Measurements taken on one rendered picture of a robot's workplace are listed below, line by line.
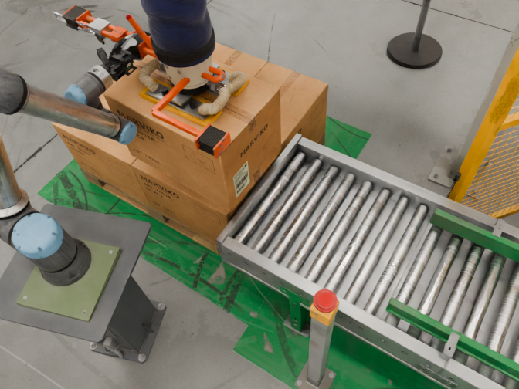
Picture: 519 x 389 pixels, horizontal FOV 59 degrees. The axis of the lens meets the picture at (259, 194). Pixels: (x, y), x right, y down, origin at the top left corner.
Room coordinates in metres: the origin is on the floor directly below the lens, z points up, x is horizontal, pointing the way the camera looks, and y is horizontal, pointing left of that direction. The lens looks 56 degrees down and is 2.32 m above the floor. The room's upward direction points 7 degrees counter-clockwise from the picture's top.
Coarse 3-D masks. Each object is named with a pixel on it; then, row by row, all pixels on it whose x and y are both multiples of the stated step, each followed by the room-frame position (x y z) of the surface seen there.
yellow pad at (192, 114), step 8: (160, 88) 1.41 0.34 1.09; (168, 88) 1.40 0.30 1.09; (144, 96) 1.38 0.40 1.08; (152, 96) 1.37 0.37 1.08; (160, 96) 1.36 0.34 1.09; (192, 96) 1.34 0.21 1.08; (168, 104) 1.32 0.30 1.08; (176, 104) 1.31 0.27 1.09; (184, 104) 1.30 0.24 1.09; (192, 104) 1.27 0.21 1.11; (200, 104) 1.29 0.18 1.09; (176, 112) 1.27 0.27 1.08; (184, 112) 1.27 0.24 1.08; (192, 112) 1.26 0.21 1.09; (192, 120) 1.23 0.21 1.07; (200, 120) 1.21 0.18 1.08; (208, 120) 1.21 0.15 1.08
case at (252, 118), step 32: (224, 64) 1.53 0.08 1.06; (128, 96) 1.40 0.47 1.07; (256, 96) 1.32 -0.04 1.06; (160, 128) 1.24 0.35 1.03; (224, 128) 1.18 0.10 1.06; (256, 128) 1.22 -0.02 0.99; (160, 160) 1.30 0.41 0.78; (192, 160) 1.15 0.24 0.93; (224, 160) 1.07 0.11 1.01; (256, 160) 1.21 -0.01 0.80; (224, 192) 1.06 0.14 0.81
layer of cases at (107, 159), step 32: (256, 64) 2.13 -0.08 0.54; (288, 96) 1.83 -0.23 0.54; (320, 96) 1.82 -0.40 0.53; (64, 128) 1.81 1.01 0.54; (288, 128) 1.60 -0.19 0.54; (320, 128) 1.83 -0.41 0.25; (96, 160) 1.70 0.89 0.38; (128, 160) 1.53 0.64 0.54; (128, 192) 1.60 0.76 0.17; (160, 192) 1.40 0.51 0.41; (192, 192) 1.27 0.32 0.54; (192, 224) 1.29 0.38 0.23; (224, 224) 1.14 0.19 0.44
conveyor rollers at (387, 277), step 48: (336, 192) 1.16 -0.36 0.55; (384, 192) 1.13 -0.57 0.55; (240, 240) 0.98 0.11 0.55; (288, 240) 0.95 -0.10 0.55; (336, 240) 0.92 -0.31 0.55; (384, 240) 0.89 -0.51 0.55; (432, 240) 0.86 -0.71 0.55; (336, 288) 0.71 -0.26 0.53; (384, 288) 0.67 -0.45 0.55; (432, 288) 0.65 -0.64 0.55; (480, 288) 0.63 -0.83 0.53; (432, 336) 0.47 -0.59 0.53
